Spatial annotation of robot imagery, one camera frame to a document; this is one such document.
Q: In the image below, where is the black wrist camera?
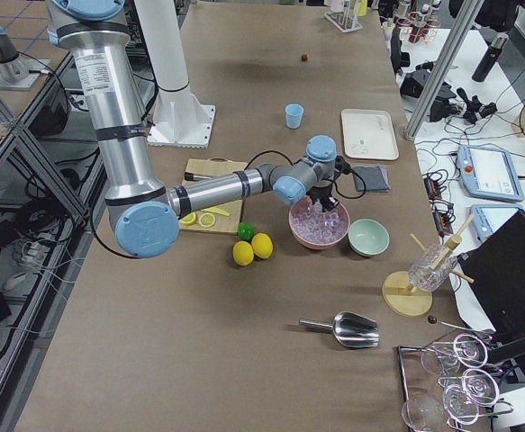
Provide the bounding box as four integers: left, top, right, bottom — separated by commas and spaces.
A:
333, 156, 355, 180

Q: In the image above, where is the steel ice scoop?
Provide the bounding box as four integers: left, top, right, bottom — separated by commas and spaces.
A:
298, 311, 380, 349

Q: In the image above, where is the cream rabbit tray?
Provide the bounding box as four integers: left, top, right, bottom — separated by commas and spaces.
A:
340, 108, 399, 161

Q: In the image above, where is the lemon slice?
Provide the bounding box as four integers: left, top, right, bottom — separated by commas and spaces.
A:
179, 212, 198, 226
198, 212, 216, 228

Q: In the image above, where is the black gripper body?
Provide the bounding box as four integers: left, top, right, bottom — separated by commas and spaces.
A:
306, 179, 337, 203

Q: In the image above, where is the white wire cup rack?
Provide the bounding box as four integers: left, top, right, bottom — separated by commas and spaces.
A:
324, 0, 362, 33

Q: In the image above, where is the light blue cup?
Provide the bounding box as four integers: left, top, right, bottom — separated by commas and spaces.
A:
285, 103, 304, 130

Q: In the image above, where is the aluminium frame post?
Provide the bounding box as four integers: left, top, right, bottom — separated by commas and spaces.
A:
403, 0, 484, 142

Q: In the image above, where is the grey folded cloth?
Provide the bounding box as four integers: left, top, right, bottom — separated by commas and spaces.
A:
353, 166, 391, 193

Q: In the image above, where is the yellow plastic knife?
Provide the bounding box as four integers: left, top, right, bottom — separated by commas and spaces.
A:
203, 207, 231, 217

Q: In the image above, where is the green bowl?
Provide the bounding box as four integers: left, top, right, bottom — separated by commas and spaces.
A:
348, 219, 390, 257

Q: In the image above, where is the pink bowl of ice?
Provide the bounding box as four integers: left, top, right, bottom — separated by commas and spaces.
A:
288, 197, 350, 250

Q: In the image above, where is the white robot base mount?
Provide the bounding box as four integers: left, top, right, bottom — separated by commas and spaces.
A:
134, 1, 216, 149

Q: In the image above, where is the glass cup on stand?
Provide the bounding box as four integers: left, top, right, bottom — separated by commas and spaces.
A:
408, 245, 457, 293

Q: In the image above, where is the wooden cutting board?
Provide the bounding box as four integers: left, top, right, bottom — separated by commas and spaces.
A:
180, 158, 247, 236

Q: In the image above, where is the yellow lemon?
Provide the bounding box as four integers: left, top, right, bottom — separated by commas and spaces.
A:
250, 232, 274, 259
232, 240, 254, 266

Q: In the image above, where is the teach pendant tablet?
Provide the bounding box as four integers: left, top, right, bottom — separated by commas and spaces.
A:
456, 145, 524, 203
469, 203, 522, 243

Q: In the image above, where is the wooden cup stand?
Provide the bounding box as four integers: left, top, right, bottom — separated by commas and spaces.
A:
382, 215, 475, 317

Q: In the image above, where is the green lime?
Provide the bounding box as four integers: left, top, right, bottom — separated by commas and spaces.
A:
237, 221, 256, 242

